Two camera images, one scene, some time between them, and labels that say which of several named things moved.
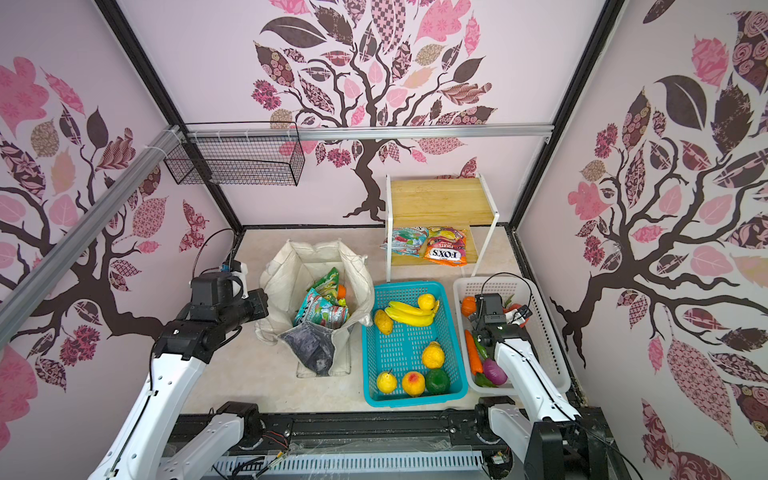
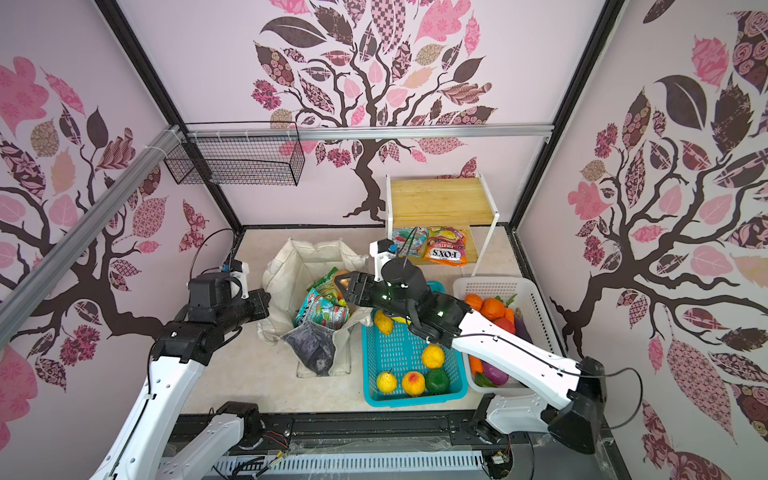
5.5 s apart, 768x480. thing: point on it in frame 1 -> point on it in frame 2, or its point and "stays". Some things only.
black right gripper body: (478, 324) -> (376, 294)
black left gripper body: (251, 308) stays
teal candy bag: (319, 310) stays
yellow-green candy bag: (327, 287) stays
